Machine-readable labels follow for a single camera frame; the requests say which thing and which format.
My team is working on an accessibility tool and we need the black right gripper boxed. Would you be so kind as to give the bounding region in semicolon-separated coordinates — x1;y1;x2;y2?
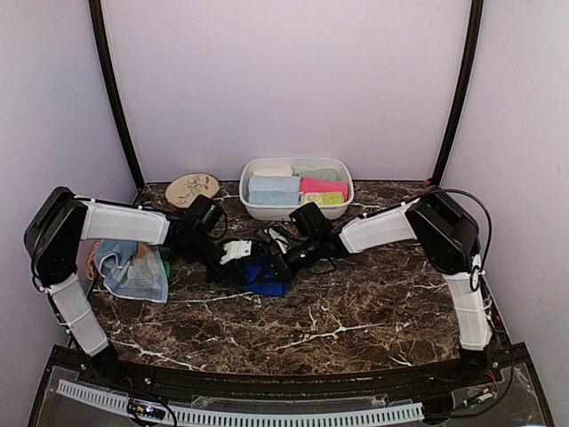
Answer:
257;237;322;283

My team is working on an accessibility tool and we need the royal blue microfiber towel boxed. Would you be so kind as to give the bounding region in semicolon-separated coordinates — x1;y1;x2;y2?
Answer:
242;256;290;297

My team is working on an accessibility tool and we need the light blue patterned towel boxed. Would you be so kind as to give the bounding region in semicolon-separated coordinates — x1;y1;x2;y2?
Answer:
88;239;169;303

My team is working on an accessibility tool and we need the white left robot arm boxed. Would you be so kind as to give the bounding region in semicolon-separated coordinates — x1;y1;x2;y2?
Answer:
23;186;247;388

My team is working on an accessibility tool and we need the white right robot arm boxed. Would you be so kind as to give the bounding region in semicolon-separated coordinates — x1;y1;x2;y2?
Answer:
268;187;493;386

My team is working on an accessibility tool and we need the lime lemon print towel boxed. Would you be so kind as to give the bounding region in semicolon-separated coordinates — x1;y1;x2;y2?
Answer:
301;191;345;206

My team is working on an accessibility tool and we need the light blue rolled towel front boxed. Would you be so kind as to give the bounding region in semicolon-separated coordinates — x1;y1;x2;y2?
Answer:
248;191;300;206

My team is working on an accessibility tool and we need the light blue rolled towel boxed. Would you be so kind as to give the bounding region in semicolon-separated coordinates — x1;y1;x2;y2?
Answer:
248;176;301;193
248;191;300;206

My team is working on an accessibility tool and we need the white plastic bin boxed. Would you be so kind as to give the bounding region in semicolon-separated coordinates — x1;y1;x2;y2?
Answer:
239;157;355;221

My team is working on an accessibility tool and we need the pink rolled towel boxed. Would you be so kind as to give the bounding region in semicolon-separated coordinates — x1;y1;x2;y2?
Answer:
300;177;349;198

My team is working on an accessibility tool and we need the light blue rolled towel rear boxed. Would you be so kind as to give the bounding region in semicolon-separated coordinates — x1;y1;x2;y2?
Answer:
248;176;301;193

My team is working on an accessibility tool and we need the floral ceramic plate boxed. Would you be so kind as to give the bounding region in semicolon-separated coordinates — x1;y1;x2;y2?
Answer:
165;173;220;208

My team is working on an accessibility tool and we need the white rolled towel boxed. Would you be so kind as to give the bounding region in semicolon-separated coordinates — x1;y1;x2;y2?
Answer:
252;166;293;177

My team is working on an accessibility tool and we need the sage green rolled towel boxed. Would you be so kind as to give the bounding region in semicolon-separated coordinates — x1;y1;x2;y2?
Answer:
293;167;341;181

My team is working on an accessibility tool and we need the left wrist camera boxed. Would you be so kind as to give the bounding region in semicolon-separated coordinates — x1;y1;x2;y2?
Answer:
220;239;252;265

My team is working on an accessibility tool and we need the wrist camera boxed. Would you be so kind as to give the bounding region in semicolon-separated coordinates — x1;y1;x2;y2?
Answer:
220;239;252;265
263;227;290;254

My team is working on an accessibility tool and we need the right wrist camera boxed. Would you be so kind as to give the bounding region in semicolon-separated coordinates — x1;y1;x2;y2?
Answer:
263;227;290;254

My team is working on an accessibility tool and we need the white slotted cable duct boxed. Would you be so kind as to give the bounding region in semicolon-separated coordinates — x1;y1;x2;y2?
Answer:
55;380;424;426

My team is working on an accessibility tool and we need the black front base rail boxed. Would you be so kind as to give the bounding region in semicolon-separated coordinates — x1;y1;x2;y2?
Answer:
44;344;534;410

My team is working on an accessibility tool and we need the black left corner post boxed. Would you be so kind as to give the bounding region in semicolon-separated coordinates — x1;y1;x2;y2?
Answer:
89;0;146;190

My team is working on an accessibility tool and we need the black corner post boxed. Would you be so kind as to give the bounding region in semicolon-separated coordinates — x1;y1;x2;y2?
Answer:
430;0;485;185
89;0;146;190

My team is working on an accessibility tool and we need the black right corner post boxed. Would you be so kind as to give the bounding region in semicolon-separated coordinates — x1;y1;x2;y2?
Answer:
430;0;485;185

